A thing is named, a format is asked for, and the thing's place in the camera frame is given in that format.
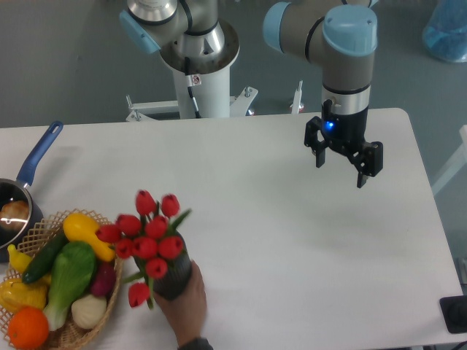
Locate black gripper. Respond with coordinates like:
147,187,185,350
304,109,383,188

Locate red tulip bouquet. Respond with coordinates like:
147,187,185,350
96,190,191,308

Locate dark grey ribbed vase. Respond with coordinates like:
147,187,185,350
134,233,192,303

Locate dark sleeve forearm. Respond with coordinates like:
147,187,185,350
177,338,213,350

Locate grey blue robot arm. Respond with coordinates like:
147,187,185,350
119,1,383,187

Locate person's hand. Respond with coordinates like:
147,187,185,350
155,260,207,349

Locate blue translucent bag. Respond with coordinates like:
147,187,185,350
422,0,466,63

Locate black device at edge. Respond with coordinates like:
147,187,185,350
439,295,466,334

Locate yellow squash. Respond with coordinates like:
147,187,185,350
63,212,115,263

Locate green bok choy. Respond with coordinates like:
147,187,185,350
43,241,97,332

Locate white garlic bulb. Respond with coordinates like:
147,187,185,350
72,294,107,330

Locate green cucumber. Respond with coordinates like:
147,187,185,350
22,231,69,284

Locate brown bread roll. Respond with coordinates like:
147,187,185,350
1,201,29,232

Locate yellow banana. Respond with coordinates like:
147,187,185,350
7,244,52,286

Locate yellow bell pepper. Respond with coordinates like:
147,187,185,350
1,278,48,314

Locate orange fruit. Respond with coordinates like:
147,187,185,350
7,307,49,349

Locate white frame at right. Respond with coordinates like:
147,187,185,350
431,125,466,196

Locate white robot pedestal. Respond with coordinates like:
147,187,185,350
125,17,305,123

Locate black cable on pedestal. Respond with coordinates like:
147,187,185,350
183,56,202,119

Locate blue handled saucepan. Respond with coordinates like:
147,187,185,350
1,121,63,263

